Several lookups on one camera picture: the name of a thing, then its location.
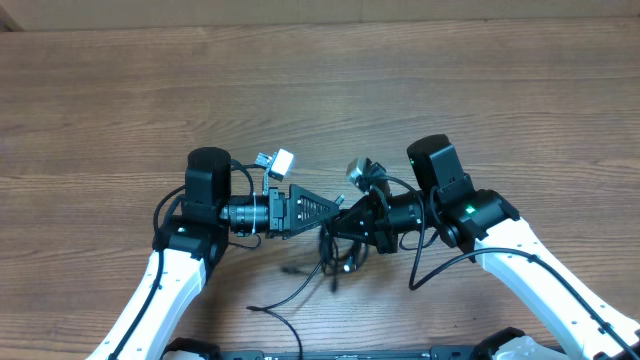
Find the thin black USB cable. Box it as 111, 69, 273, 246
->
245, 259, 324, 360

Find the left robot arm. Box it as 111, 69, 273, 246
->
90, 147, 339, 359

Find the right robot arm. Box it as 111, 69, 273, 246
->
326, 134, 639, 359

